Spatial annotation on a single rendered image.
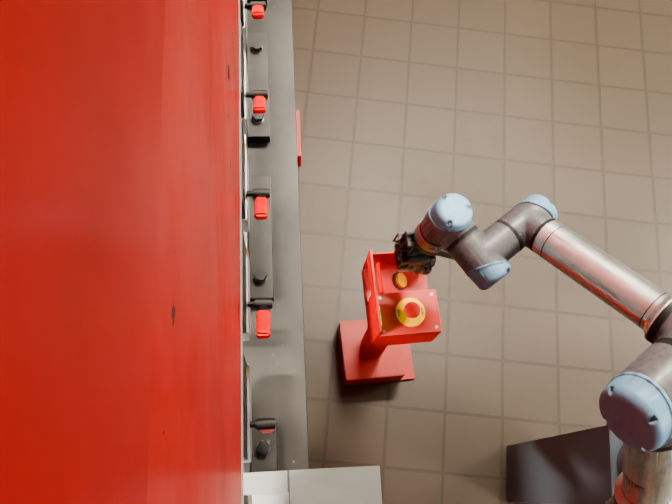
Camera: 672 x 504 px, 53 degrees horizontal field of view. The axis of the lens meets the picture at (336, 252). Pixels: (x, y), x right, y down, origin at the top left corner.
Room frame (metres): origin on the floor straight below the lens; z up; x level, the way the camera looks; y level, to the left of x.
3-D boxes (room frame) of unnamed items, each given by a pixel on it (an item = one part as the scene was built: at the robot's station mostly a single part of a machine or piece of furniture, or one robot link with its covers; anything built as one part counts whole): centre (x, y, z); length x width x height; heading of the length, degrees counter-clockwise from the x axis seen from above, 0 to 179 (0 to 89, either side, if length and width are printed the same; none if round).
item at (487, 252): (0.50, -0.28, 1.13); 0.11 x 0.11 x 0.08; 50
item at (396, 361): (0.51, -0.21, 0.06); 0.25 x 0.20 x 0.12; 107
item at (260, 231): (0.53, 0.18, 0.89); 0.30 x 0.05 x 0.03; 15
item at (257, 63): (0.91, 0.28, 0.89); 0.30 x 0.05 x 0.03; 15
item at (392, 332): (0.50, -0.18, 0.75); 0.20 x 0.16 x 0.18; 17
